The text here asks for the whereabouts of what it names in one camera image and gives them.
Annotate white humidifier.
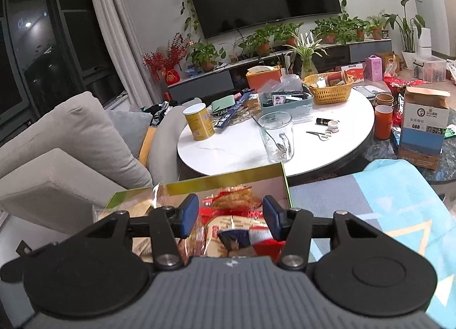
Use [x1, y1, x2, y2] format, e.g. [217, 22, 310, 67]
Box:
[418, 27, 431, 57]

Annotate printed cardboard box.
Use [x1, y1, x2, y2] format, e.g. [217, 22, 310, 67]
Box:
[397, 87, 451, 170]

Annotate dark marble table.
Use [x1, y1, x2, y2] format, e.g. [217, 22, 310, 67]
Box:
[356, 108, 456, 187]

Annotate clear storage box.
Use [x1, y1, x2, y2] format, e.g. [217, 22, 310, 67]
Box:
[412, 56, 447, 83]

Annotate tall plant in white pot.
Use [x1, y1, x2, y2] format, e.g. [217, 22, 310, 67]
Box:
[383, 0, 426, 70]

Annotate green cardboard box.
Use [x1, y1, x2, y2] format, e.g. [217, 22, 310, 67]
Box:
[92, 162, 293, 262]

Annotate yellow can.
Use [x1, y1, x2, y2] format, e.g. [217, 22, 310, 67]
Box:
[183, 103, 216, 142]

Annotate orange cup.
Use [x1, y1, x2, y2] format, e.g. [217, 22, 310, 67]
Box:
[374, 105, 393, 140]

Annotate blue printed mat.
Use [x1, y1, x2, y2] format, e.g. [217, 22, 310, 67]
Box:
[288, 159, 456, 322]

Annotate red berry branches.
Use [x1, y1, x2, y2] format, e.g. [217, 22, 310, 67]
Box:
[142, 33, 191, 84]

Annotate pink box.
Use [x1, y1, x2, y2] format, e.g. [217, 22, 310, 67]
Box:
[365, 55, 383, 81]

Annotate glass mug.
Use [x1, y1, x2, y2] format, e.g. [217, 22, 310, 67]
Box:
[257, 112, 296, 163]

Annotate yellow woven basket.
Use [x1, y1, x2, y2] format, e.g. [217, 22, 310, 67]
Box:
[302, 73, 354, 105]

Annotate dark clothes pile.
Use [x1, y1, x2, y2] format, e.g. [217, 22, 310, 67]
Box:
[150, 101, 173, 126]

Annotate light grey sofa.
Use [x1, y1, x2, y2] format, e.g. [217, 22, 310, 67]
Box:
[0, 91, 203, 235]

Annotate light curtain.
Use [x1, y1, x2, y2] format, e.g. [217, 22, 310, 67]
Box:
[85, 0, 168, 102]

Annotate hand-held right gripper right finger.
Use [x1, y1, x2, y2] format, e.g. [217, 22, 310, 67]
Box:
[262, 195, 382, 269]

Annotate long blue box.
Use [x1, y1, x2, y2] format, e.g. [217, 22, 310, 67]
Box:
[215, 92, 259, 130]

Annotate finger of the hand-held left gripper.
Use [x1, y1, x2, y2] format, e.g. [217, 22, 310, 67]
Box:
[0, 240, 59, 281]

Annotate potted green plant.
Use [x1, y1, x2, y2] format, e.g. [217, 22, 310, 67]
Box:
[237, 28, 275, 56]
[367, 12, 387, 40]
[272, 23, 304, 47]
[337, 14, 370, 42]
[185, 41, 227, 72]
[312, 17, 343, 45]

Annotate grey cushion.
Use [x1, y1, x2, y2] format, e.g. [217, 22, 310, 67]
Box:
[107, 110, 154, 159]

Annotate small scissors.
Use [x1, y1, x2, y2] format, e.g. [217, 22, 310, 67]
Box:
[306, 130, 333, 142]

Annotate red jelly snack bag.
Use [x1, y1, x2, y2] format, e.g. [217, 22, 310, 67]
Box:
[194, 207, 271, 258]

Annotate green pouch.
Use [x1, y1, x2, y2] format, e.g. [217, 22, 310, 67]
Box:
[211, 95, 236, 115]

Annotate spider plant in glass vase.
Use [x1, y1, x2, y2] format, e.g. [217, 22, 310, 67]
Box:
[285, 32, 328, 80]

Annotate white box red print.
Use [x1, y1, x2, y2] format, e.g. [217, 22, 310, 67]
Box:
[340, 63, 366, 82]

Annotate yellow cushion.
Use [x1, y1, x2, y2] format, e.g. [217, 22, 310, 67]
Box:
[138, 126, 157, 167]

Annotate dark glass window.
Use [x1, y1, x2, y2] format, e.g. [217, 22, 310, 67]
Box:
[0, 0, 125, 144]

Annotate white round table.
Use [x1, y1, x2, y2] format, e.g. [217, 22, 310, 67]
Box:
[177, 92, 375, 177]

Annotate red plastic bag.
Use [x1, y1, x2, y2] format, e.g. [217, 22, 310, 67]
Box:
[383, 78, 433, 89]

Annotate orange storage box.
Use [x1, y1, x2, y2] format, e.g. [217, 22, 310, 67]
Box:
[246, 65, 283, 94]

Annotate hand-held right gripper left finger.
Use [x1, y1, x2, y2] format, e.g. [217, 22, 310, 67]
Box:
[76, 194, 199, 267]

